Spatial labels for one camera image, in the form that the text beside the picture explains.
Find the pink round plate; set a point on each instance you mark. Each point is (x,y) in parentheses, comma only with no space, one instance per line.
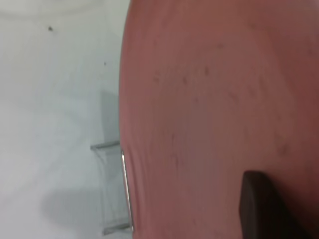
(211,99)

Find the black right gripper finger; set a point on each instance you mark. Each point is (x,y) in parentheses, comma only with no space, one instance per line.
(261,211)

